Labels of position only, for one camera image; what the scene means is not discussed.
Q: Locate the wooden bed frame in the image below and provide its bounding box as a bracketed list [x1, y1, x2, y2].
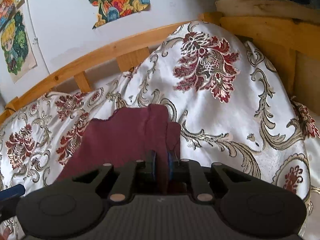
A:
[1, 12, 319, 122]

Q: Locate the white floral satin bedspread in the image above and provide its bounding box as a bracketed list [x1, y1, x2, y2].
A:
[1, 22, 319, 239]

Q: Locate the maroon long-sleeve garment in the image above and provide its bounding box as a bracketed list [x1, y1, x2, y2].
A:
[58, 104, 181, 192]

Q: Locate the white wall conduit pipe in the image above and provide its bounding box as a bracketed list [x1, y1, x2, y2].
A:
[24, 0, 51, 75]

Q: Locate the blonde anime character poster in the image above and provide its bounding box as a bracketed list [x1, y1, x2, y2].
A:
[1, 10, 37, 83]

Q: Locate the top anime poster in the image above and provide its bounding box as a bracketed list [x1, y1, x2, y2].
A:
[0, 0, 15, 29]

